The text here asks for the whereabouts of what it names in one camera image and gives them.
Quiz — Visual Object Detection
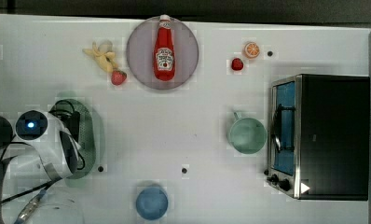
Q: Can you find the yellow toy banana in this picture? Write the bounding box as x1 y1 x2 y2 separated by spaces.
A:
82 40 118 73

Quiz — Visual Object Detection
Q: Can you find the red toy strawberry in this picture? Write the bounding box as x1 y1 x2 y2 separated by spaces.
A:
231 58 244 71
111 70 127 86

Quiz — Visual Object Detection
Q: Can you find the black toaster oven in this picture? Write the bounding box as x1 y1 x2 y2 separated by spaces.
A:
265 74 370 201

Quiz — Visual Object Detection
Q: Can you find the grey round plate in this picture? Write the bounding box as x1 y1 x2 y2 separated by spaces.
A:
126 16 199 90

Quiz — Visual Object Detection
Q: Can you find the blue bowl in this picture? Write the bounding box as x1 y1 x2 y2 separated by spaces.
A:
135 186 169 220

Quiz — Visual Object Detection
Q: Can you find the green plastic strainer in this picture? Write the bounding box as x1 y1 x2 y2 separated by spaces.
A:
49 99 98 179

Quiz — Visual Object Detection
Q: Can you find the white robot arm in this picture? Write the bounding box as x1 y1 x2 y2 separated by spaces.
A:
0 110 79 224

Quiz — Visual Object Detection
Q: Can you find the orange slice toy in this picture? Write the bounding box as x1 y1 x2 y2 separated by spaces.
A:
243 42 260 59

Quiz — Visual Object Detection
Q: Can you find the red plush ketchup bottle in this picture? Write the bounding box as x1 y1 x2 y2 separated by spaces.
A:
153 15 175 81

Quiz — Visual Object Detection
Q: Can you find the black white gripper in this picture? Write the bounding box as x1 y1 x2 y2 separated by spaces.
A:
60 112 80 142

